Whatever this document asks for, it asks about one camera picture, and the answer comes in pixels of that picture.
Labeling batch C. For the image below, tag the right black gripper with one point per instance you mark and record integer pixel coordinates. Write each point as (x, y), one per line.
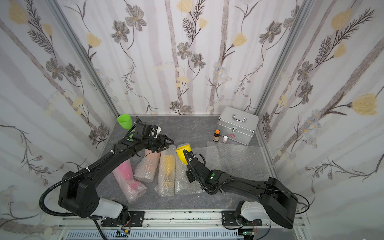
(189, 162)

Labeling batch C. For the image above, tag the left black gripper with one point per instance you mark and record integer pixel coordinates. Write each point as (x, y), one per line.
(160, 142)

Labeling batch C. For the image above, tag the yellow glass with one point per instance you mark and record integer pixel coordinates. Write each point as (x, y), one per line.
(180, 152)

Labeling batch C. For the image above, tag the amber glass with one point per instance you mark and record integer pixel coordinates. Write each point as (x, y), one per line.
(166, 175)

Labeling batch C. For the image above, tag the green plastic wine glass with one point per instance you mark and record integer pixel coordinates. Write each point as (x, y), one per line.
(126, 123)

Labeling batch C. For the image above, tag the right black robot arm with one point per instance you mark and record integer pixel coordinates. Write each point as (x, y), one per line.
(278, 201)

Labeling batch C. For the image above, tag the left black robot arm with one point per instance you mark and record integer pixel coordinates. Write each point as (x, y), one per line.
(78, 191)

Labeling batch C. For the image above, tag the orange glass in bubble wrap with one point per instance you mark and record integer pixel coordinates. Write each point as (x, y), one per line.
(146, 169)

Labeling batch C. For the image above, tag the pink glass in bubble wrap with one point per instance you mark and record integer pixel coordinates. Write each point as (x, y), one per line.
(131, 188)

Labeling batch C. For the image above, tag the brown bottle orange cap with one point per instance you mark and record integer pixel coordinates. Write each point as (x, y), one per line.
(216, 136)

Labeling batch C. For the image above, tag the silver aluminium case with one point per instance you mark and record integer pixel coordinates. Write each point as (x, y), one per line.
(237, 125)

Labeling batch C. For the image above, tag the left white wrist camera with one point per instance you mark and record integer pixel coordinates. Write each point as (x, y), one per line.
(155, 131)

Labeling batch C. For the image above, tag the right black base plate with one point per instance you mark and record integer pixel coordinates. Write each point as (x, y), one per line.
(233, 219)

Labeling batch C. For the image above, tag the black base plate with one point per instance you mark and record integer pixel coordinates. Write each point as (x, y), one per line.
(136, 218)
(233, 219)

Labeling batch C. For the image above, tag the white slotted cable duct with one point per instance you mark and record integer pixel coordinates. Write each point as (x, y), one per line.
(207, 234)

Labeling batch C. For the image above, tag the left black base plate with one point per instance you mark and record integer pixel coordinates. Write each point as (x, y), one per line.
(136, 218)

